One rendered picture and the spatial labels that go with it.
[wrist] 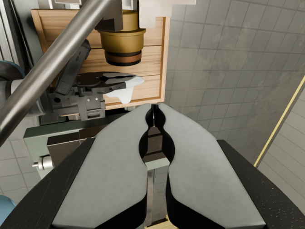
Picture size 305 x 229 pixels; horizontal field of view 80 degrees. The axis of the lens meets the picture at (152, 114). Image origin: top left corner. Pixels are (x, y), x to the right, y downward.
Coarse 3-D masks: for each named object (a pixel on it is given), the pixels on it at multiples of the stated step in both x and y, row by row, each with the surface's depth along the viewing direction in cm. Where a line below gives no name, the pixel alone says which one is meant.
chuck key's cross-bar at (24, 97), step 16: (96, 0) 11; (112, 0) 11; (80, 16) 11; (96, 16) 11; (64, 32) 10; (80, 32) 11; (64, 48) 10; (48, 64) 10; (64, 64) 11; (32, 80) 10; (48, 80) 11; (16, 96) 10; (32, 96) 10; (0, 112) 10; (16, 112) 10; (0, 128) 10; (0, 144) 10
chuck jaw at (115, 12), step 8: (56, 0) 22; (64, 0) 22; (72, 0) 22; (80, 0) 21; (120, 0) 29; (80, 8) 27; (112, 8) 28; (120, 8) 30; (104, 16) 26; (112, 16) 28; (120, 16) 30; (104, 24) 30; (112, 24) 29; (120, 24) 31
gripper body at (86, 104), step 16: (80, 80) 37; (96, 80) 38; (48, 96) 36; (64, 96) 37; (80, 96) 37; (96, 96) 38; (48, 112) 37; (64, 112) 39; (80, 112) 38; (96, 112) 41
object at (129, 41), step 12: (132, 12) 35; (132, 24) 33; (108, 36) 33; (120, 36) 32; (132, 36) 33; (108, 48) 34; (120, 48) 34; (132, 48) 34; (108, 60) 36; (120, 60) 35; (132, 60) 36
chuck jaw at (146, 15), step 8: (144, 0) 32; (152, 0) 32; (160, 0) 32; (168, 0) 33; (176, 0) 33; (184, 0) 33; (192, 0) 33; (144, 8) 33; (152, 8) 33; (160, 8) 33; (168, 8) 33; (144, 16) 33; (152, 16) 34; (144, 24) 34; (152, 24) 34
